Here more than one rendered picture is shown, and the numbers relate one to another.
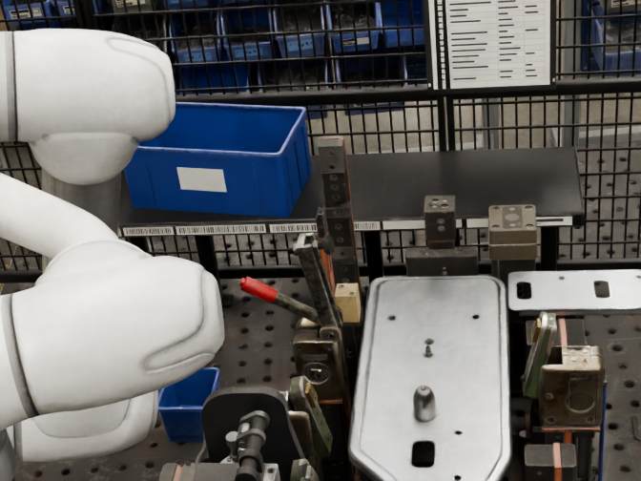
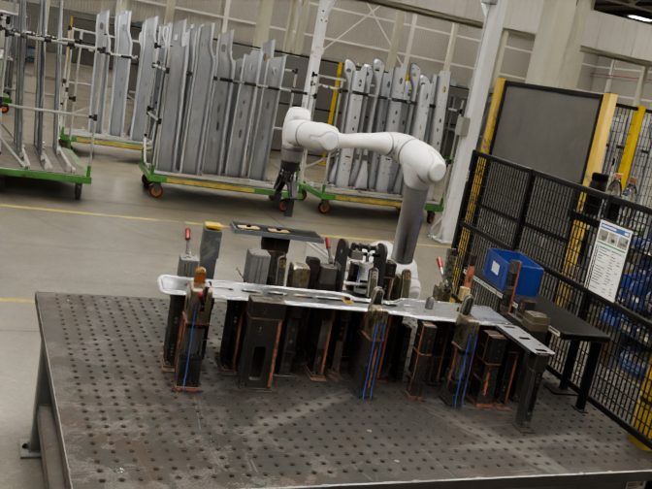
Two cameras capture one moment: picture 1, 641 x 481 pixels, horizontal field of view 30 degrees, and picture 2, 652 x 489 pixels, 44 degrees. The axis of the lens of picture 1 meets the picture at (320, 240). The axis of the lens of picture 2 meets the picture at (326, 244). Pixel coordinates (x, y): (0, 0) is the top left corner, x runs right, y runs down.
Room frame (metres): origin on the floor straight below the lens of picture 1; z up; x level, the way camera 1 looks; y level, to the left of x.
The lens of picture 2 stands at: (-0.60, -2.58, 1.83)
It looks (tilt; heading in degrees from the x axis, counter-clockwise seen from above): 12 degrees down; 61
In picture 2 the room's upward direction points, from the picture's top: 11 degrees clockwise
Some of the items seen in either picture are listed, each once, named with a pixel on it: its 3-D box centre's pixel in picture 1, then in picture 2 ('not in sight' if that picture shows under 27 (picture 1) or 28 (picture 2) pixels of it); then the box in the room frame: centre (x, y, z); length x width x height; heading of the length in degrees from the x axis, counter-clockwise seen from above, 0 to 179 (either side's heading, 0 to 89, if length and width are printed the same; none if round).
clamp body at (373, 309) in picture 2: not in sight; (370, 350); (0.93, -0.24, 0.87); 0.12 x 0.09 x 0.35; 79
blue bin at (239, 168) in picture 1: (217, 157); (511, 271); (1.86, 0.16, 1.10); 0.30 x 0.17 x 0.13; 70
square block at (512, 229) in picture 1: (513, 303); (527, 356); (1.61, -0.32, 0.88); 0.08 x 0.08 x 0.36; 79
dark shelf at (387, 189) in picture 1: (325, 192); (528, 301); (1.83, -0.02, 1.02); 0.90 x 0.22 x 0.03; 79
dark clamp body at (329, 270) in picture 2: not in sight; (320, 309); (0.91, 0.15, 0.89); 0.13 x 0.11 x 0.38; 79
